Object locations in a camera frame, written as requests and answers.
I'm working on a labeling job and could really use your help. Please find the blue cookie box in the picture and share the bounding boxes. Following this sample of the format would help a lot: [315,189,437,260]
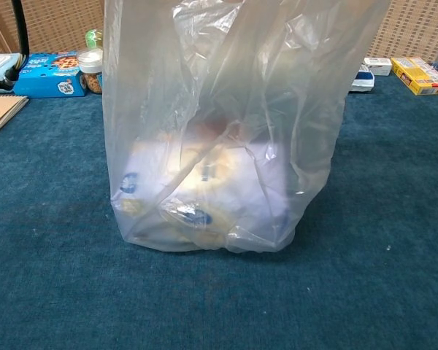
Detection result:
[13,51,88,98]

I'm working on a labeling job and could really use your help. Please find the clear plastic bag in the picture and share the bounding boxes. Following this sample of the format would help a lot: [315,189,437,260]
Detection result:
[101,0,392,254]

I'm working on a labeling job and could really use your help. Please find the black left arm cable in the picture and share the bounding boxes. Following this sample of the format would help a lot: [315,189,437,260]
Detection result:
[0,0,31,92]

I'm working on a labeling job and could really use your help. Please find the kraft spiral notebook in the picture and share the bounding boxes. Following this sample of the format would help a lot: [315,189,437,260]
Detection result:
[0,94,29,141]

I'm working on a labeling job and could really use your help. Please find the wicker folding screen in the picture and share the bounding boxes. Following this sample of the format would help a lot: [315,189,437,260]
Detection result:
[0,0,438,65]

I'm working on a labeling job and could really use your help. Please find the green lidded bottle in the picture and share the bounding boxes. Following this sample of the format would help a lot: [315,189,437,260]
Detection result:
[85,28,104,51]

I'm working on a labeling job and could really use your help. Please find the blue table carpet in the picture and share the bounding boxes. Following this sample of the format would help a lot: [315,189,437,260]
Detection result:
[0,74,438,350]

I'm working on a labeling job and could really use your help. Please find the small white box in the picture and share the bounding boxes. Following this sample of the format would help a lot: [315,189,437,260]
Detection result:
[364,57,393,77]

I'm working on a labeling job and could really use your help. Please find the yellow carton box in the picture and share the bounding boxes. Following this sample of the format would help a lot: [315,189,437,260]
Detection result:
[391,56,438,96]

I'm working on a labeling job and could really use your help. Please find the white blue carton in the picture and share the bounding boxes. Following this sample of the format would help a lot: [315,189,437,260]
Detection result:
[119,140,290,249]

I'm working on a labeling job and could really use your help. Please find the white lidded snack jar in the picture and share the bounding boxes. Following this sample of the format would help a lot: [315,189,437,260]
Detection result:
[77,48,104,95]

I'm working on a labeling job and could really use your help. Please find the black pink snack pack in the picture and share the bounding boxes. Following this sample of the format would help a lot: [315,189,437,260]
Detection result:
[349,63,375,93]

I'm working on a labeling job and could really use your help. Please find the orange black snack packet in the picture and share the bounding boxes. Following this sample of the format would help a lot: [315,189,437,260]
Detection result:
[192,115,244,144]

